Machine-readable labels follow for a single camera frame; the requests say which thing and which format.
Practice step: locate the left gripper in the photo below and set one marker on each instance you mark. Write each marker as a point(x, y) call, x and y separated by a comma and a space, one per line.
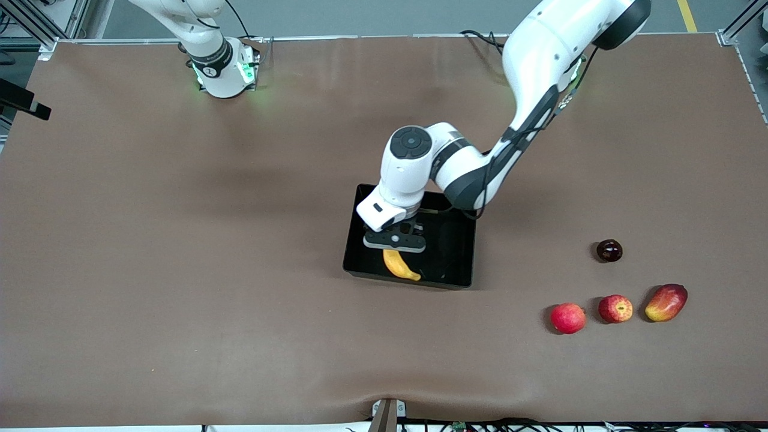
point(405, 228)

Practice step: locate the yellow banana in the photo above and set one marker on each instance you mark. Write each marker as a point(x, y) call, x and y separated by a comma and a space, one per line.
point(397, 265)

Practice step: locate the black plastic tray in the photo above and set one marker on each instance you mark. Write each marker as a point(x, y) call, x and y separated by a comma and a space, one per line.
point(456, 258)

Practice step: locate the red yellow striped apple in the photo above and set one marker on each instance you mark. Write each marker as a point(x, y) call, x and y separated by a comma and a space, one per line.
point(615, 309)

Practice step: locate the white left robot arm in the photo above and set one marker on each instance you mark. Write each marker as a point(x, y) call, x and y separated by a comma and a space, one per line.
point(540, 48)

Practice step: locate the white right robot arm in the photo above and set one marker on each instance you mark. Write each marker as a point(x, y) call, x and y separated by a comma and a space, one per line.
point(219, 66)

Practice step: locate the large table cover mat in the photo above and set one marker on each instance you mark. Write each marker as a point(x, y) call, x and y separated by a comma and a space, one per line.
point(240, 330)

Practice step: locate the red round apple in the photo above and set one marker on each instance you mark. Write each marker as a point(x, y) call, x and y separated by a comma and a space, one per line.
point(567, 318)

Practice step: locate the dark purple plum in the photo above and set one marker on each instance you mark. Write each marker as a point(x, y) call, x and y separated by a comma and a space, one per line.
point(609, 251)

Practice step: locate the red yellow mango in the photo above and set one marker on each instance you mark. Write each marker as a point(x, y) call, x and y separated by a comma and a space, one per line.
point(666, 303)

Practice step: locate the aluminium frame post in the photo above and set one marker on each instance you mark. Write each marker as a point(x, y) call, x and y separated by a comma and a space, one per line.
point(741, 24)
point(36, 24)

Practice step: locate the grey metal bracket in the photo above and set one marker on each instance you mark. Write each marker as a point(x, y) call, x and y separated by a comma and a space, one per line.
point(387, 414)

